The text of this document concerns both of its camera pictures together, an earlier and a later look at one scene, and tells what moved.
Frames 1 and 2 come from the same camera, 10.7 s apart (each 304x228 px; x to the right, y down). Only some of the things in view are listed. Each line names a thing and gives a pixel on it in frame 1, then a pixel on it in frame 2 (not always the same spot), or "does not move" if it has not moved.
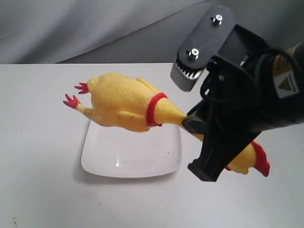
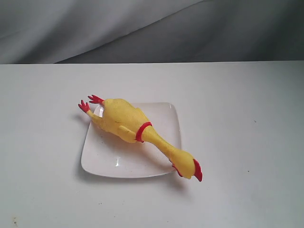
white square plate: [109, 151] does not move
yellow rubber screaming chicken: [130, 103] → [126, 122]
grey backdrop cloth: [130, 31] does not move
